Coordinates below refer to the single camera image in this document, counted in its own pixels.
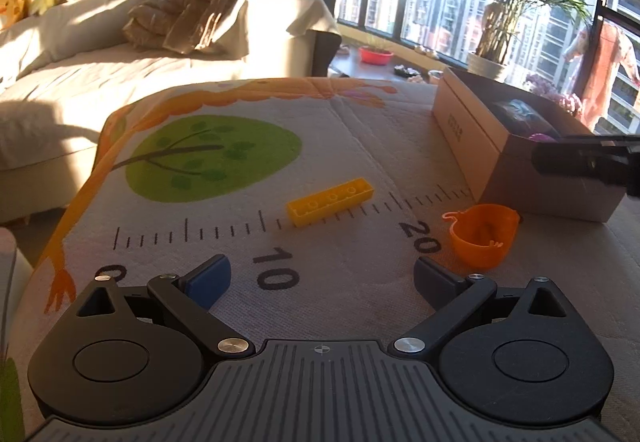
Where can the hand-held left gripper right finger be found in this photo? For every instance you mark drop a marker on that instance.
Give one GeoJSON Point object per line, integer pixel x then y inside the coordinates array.
{"type": "Point", "coordinates": [433, 280]}

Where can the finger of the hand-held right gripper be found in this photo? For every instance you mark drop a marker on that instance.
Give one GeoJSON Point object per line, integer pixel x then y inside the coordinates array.
{"type": "Point", "coordinates": [565, 162]}
{"type": "Point", "coordinates": [600, 139]}

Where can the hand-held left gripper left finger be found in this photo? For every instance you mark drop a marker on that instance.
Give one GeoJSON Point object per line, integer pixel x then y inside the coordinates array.
{"type": "Point", "coordinates": [210, 279]}

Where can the orange toy cup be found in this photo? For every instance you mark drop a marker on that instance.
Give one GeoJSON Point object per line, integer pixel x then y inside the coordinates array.
{"type": "Point", "coordinates": [480, 247]}

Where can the cardboard box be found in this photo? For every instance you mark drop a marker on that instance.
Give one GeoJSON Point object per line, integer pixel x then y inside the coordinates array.
{"type": "Point", "coordinates": [500, 177]}

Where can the yellow toy building block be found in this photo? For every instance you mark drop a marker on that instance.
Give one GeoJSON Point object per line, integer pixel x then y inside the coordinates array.
{"type": "Point", "coordinates": [330, 202]}

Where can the printed ruler play mat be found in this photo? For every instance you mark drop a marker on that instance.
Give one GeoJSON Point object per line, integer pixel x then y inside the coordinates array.
{"type": "Point", "coordinates": [200, 232]}

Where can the purple flowers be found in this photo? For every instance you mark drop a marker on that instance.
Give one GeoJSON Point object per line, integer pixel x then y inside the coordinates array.
{"type": "Point", "coordinates": [555, 95]}

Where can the orange hanging garment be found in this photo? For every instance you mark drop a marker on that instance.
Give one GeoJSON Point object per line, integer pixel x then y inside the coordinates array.
{"type": "Point", "coordinates": [607, 72]}

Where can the white plant pot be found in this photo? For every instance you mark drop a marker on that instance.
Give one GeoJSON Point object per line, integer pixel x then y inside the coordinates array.
{"type": "Point", "coordinates": [486, 67]}

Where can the red plastic basin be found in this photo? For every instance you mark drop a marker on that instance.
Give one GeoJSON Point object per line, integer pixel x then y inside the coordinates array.
{"type": "Point", "coordinates": [376, 56]}

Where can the cream sofa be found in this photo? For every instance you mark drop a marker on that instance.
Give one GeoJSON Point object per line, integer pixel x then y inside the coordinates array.
{"type": "Point", "coordinates": [100, 87]}

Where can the brown crumpled blanket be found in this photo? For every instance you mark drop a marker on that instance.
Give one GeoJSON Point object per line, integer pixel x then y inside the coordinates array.
{"type": "Point", "coordinates": [200, 12]}

